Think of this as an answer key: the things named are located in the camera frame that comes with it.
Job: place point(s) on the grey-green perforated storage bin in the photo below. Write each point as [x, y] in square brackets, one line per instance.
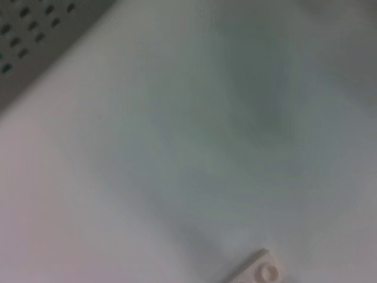
[35, 38]

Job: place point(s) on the white studded toy brick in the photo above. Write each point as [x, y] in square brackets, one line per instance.
[262, 269]

